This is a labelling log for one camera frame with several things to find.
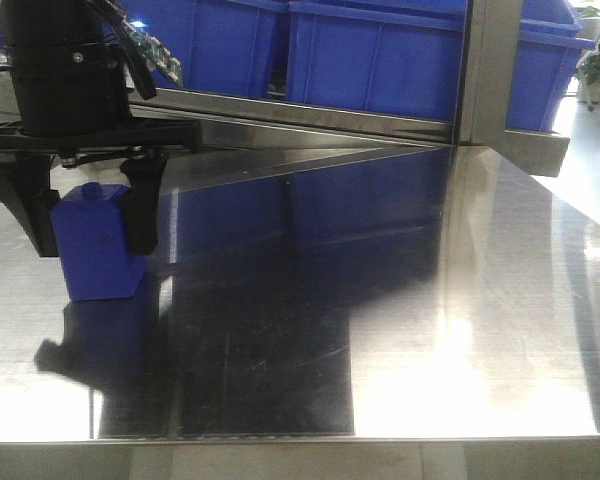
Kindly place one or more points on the green circuit board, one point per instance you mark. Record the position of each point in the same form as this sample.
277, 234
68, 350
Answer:
155, 54

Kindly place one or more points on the middle blue plastic bin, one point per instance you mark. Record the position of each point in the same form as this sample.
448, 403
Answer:
404, 62

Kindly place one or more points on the left blue plastic bin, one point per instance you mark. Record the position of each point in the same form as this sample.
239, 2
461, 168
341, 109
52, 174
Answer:
225, 47

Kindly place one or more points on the stainless steel shelf frame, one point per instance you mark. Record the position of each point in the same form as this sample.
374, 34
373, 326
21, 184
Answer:
489, 51

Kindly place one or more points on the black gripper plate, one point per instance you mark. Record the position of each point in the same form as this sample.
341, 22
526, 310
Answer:
25, 165

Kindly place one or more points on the right blue plastic bin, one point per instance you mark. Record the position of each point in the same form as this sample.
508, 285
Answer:
548, 52

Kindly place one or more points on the blue bottle-shaped part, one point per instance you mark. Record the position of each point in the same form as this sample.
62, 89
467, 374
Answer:
92, 245

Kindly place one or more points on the blue plastic bin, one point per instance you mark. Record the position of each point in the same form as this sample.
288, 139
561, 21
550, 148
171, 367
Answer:
548, 52
404, 62
225, 47

